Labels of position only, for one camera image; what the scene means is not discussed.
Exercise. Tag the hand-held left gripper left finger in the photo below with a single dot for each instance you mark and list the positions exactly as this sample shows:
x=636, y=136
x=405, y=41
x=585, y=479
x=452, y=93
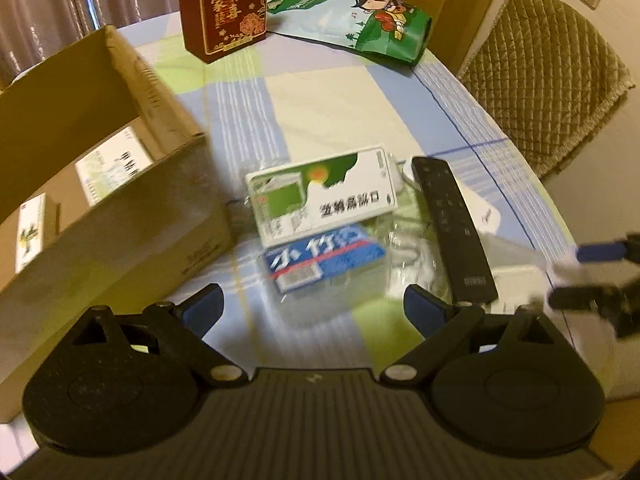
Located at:
x=204, y=310

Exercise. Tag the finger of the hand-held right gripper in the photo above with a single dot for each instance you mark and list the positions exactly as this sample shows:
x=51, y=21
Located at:
x=575, y=297
x=600, y=251

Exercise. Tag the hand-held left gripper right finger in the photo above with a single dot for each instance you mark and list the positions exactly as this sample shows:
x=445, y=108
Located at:
x=422, y=310

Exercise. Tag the white box with clear lid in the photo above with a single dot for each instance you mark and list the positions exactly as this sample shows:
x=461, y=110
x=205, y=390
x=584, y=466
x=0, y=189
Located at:
x=562, y=272

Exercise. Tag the clear pack of metal hooks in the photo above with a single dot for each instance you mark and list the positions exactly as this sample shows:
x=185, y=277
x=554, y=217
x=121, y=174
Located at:
x=406, y=252

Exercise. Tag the black remote control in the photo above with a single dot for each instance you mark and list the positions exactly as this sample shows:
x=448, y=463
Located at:
x=452, y=225

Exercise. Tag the brown cardboard box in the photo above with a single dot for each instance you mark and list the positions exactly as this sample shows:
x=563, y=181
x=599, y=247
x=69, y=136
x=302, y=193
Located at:
x=140, y=240

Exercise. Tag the blue and white packet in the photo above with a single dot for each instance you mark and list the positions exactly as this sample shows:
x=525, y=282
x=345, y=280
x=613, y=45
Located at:
x=320, y=257

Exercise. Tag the green and white medicine box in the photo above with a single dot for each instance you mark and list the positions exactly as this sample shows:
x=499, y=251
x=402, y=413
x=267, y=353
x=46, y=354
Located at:
x=325, y=195

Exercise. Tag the white flat box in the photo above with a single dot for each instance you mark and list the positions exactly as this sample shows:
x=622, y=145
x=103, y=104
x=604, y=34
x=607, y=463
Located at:
x=482, y=207

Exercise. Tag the white medicine box green side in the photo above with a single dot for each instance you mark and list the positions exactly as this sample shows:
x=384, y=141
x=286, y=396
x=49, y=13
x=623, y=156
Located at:
x=112, y=167

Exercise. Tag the chair with quilted cover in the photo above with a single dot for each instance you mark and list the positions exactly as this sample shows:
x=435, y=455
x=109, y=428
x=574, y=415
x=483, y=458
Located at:
x=545, y=75

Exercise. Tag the white medicine box bird print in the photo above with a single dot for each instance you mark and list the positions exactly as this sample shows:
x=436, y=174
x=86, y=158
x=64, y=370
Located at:
x=35, y=232

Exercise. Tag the green cartoon snack bag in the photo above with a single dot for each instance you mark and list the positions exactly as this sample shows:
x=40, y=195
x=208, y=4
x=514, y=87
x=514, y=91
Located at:
x=350, y=20

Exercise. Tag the red printed carton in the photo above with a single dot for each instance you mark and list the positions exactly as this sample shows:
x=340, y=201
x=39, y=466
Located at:
x=225, y=5

